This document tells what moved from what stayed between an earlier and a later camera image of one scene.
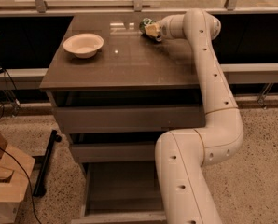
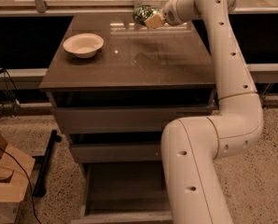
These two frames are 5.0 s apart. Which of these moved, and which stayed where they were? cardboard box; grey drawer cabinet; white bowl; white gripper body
Moved: white gripper body
Stayed: white bowl; cardboard box; grey drawer cabinet
